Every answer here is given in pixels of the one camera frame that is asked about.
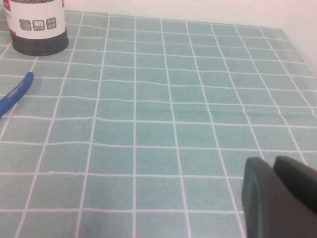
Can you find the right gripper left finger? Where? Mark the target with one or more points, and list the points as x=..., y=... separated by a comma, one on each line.
x=267, y=210

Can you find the green checked tablecloth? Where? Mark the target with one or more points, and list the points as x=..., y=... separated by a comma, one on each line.
x=158, y=111

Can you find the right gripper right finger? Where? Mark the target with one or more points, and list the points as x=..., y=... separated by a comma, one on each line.
x=297, y=181

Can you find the black mesh pen holder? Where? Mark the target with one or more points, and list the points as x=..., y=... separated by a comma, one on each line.
x=37, y=24

